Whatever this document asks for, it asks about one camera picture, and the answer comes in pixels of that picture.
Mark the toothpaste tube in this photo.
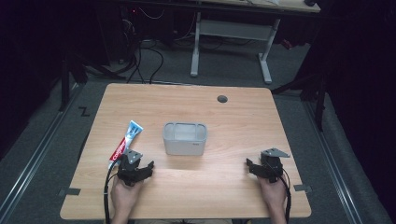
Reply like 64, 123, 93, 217
108, 119, 145, 170

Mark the hand-held gripper black cable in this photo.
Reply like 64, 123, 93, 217
277, 174, 292, 224
103, 167, 121, 224

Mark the black floor tape mark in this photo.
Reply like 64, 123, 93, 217
78, 105, 92, 118

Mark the white-framed desk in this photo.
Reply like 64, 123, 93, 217
189, 0, 322, 85

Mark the right hand-held gripper black cable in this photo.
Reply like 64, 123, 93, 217
277, 174, 292, 224

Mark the left hand-held gripper black cable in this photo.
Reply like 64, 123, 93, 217
103, 167, 121, 224

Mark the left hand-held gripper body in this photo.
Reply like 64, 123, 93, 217
116, 149, 148, 188

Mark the metal floor rail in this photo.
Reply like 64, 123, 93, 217
0, 83, 84, 217
302, 99, 364, 224

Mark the black floor cable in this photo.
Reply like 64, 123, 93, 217
125, 39, 165, 85

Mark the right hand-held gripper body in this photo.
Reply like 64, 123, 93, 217
259, 147, 291, 184

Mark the black metal stand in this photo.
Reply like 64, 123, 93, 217
270, 69, 329, 133

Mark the grey tape strip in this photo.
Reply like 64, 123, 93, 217
64, 187, 82, 197
292, 184, 313, 193

